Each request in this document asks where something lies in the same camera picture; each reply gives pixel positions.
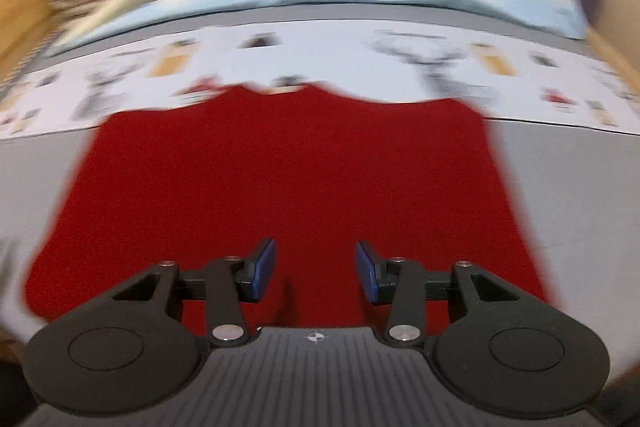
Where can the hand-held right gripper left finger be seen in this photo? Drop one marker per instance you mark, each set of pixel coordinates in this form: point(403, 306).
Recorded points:
point(264, 269)

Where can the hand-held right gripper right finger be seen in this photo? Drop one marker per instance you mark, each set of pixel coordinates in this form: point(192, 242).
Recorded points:
point(365, 272)

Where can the dark red knit sweater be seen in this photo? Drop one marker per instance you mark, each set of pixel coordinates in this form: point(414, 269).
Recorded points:
point(300, 177)

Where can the printed bed sheet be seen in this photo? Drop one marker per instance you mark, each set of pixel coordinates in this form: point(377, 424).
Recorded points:
point(325, 57)

